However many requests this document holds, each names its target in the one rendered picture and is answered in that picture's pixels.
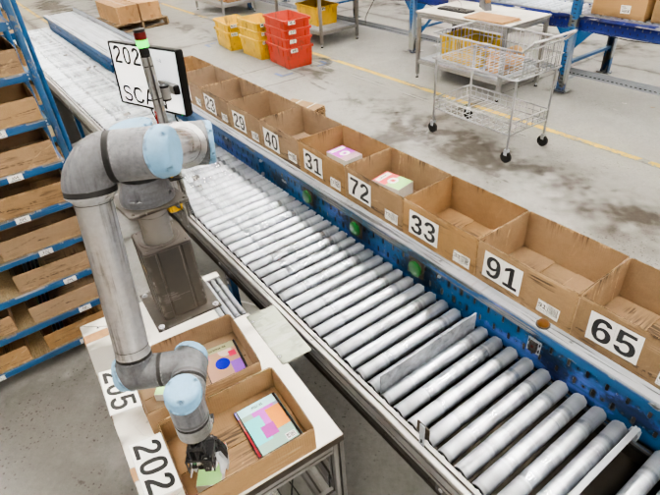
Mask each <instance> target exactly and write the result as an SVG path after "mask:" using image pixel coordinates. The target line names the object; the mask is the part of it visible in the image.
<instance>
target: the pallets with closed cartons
mask: <svg viewBox="0 0 660 495"><path fill-rule="evenodd" d="M95 4H96V7H97V10H98V14H99V17H98V18H97V19H98V20H100V21H101V20H102V22H104V23H106V24H108V25H110V26H112V27H114V28H117V29H123V28H131V27H136V26H140V27H141V28H154V27H159V26H164V25H168V23H169V19H168V16H165V15H164V16H163V15H162V14H161V10H160V6H159V2H158V0H95ZM161 20H163V21H164V23H161V24H157V25H152V26H148V27H146V26H145V24H150V23H155V22H159V21H161ZM106 21H107V22H106ZM112 24H114V25H112Z"/></svg>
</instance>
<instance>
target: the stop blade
mask: <svg viewBox="0 0 660 495"><path fill-rule="evenodd" d="M475 319H476V312H475V313H474V314H472V315H471V316H469V317H468V318H466V319H465V320H463V321H462V322H460V323H459V324H457V325H456V326H454V327H453V328H451V329H449V330H448V331H446V332H445V333H443V334H442V335H440V336H439V337H437V338H436V339H434V340H433V341H431V342H430V343H428V344H427V345H425V346H424V347H422V348H421V349H419V350H418V351H416V352H415V353H413V354H412V355H410V356H409V357H407V358H405V359H404V360H402V361H401V362H399V363H397V364H396V365H394V366H393V367H391V368H390V369H388V370H387V371H385V372H384V373H382V374H381V375H380V394H381V393H382V392H384V391H385V390H387V389H388V388H390V387H391V386H393V385H394V384H395V383H397V382H398V381H400V380H401V379H403V378H404V377H406V376H407V375H409V374H410V373H412V372H413V371H415V370H416V369H417V368H419V367H420V366H422V365H423V364H425V363H426V362H428V361H429V360H431V359H432V358H434V357H436V356H437V355H438V354H440V353H441V352H443V351H444V350H446V349H447V348H449V347H450V346H452V345H453V344H455V343H456V342H457V341H459V340H460V339H462V338H463V337H464V336H465V335H467V334H468V333H470V332H471V331H473V330H474V326H475Z"/></svg>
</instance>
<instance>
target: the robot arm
mask: <svg viewBox="0 0 660 495"><path fill-rule="evenodd" d="M216 161H217V159H216V150H215V143H214V136H213V131H212V125H211V122H210V121H208V120H200V121H188V122H176V123H168V124H158V125H153V122H152V121H151V119H150V118H147V117H137V118H132V119H128V120H124V121H121V122H119V123H117V124H115V125H113V126H112V127H110V128H109V130H102V131H97V132H94V133H92V134H90V135H88V136H86V137H84V138H83V139H82V140H81V141H79V142H78V144H77V145H76V146H75V147H74V148H73V150H72V151H71V152H70V154H69V156H68V157H67V159H66V161H65V164H64V167H63V169H62V174H61V190H62V194H63V198H64V199H65V200H67V201H68V202H69V203H71V204H72V205H73V206H74V208H75V211H76V215H77V218H78V222H79V225H80V229H81V233H82V239H83V242H84V246H85V250H86V253H87V257H88V260H89V264H90V268H91V271H92V275H93V279H94V282H95V286H96V289H97V293H98V296H99V299H100V303H101V306H102V310H103V314H104V317H105V321H106V324H107V328H108V332H109V335H110V339H111V342H112V346H113V350H114V353H115V359H114V360H113V362H112V365H111V375H112V380H113V383H114V385H115V387H116V388H117V389H118V390H119V391H121V392H128V391H130V392H134V391H136V390H143V389H150V388H157V387H165V388H164V392H163V397H164V403H165V406H166V408H167V410H168V411H169V414H170V416H171V418H172V420H173V423H174V426H175V429H176V431H177V434H178V437H179V438H180V440H181V441H182V442H184V443H186V444H187V450H186V454H187V455H186V461H185V464H186V466H187V469H188V471H189V473H191V470H192V473H191V478H192V476H193V471H195V472H198V470H199V469H204V470H205V471H212V466H213V468H214V471H216V462H218V463H219V466H220V471H221V473H222V474H225V471H226V469H228V468H229V456H228V450H227V446H226V445H225V443H223V442H222V441H221V440H220V439H217V436H214V435H213V434H210V432H211V430H212V426H213V423H214V414H213V413H209V410H208V407H207V403H206V401H205V389H206V375H207V366H208V353H207V350H206V348H205V347H204V346H203V345H201V344H200V343H197V342H193V341H185V342H182V343H180V344H179V345H178V346H177V347H176V348H175V350H174V351H170V352H162V353H154V354H153V353H152V350H151V347H150V345H149V343H148V339H147V335H146V331H145V327H144V323H143V319H142V315H141V311H140V307H139V302H138V295H137V291H136V287H135V283H134V279H133V275H132V271H131V267H130V263H129V260H128V255H127V251H126V247H125V243H124V239H123V235H122V231H121V227H120V223H119V219H118V215H117V210H116V206H115V202H114V198H113V197H114V195H115V193H116V192H117V191H118V186H117V183H119V182H120V190H119V201H120V204H121V206H122V207H124V208H126V209H130V210H145V209H151V208H155V207H158V206H161V205H163V204H165V203H167V202H169V201H170V200H172V199H173V198H174V196H175V189H174V187H173V185H172V184H171V182H170V181H169V179H168V178H170V177H174V176H177V175H178V174H179V173H180V172H181V170H182V169H189V168H192V167H195V166H202V165H210V164H215V163H216ZM188 464H190V467H188Z"/></svg>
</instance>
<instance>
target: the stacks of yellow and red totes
mask: <svg viewBox="0 0 660 495"><path fill-rule="evenodd" d="M309 19H310V16H309V15H306V14H302V13H299V12H295V11H292V10H283V11H278V12H273V13H268V14H262V13H257V14H252V15H247V16H240V15H238V14H235V15H230V16H224V17H219V18H213V19H212V20H213V21H214V23H215V26H214V27H213V28H214V29H215V31H216V34H217V38H218V42H219V44H220V45H222V46H223V47H225V48H227V49H229V50H230V51H235V50H240V49H244V53H245V54H247V55H249V56H252V57H254V58H257V59H259V60H266V59H270V60H271V61H272V62H274V63H276V64H278V65H280V66H283V67H285V68H287V69H289V70H292V69H295V68H299V67H303V66H307V65H311V64H312V46H313V43H312V42H310V38H311V37H312V34H311V33H310V30H309V29H310V28H311V25H310V24H309Z"/></svg>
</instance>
